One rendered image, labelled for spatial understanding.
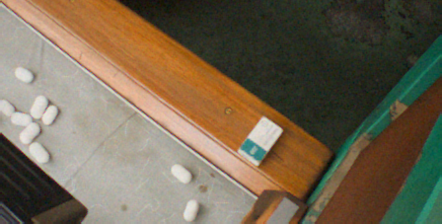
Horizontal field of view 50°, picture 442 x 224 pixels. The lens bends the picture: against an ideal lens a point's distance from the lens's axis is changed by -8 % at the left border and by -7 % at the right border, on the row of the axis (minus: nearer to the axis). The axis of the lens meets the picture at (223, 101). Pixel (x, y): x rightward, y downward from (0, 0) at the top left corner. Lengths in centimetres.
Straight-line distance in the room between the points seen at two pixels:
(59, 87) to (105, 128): 10
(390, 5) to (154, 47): 126
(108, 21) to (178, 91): 16
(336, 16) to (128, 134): 117
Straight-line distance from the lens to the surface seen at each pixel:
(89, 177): 75
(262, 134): 72
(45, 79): 82
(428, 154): 27
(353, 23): 181
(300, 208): 62
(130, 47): 79
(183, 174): 72
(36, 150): 76
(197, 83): 76
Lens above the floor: 146
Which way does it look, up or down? 67 degrees down
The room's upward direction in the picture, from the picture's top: 12 degrees clockwise
